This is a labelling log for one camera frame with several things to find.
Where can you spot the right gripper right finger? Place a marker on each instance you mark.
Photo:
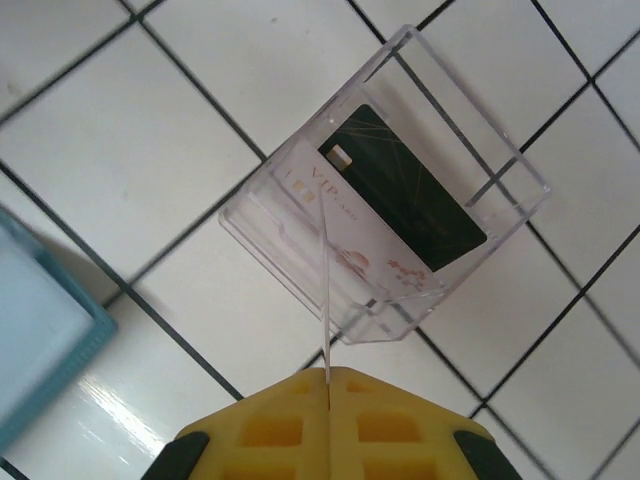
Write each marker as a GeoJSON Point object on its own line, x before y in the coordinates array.
{"type": "Point", "coordinates": [400, 435]}

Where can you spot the blue card holder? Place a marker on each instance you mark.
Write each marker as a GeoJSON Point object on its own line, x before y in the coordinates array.
{"type": "Point", "coordinates": [95, 330]}

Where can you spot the black credit card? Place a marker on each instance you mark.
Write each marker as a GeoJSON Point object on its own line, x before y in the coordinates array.
{"type": "Point", "coordinates": [410, 200]}

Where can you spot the white VIP card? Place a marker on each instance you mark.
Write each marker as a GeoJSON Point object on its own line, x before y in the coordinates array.
{"type": "Point", "coordinates": [360, 240]}

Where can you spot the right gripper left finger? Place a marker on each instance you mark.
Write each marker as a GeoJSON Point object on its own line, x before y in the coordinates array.
{"type": "Point", "coordinates": [260, 435]}

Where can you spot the clear acrylic box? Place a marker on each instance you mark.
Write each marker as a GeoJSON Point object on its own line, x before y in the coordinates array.
{"type": "Point", "coordinates": [450, 130]}

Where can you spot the thin pale credit card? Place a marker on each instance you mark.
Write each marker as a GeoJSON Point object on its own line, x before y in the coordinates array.
{"type": "Point", "coordinates": [326, 325]}

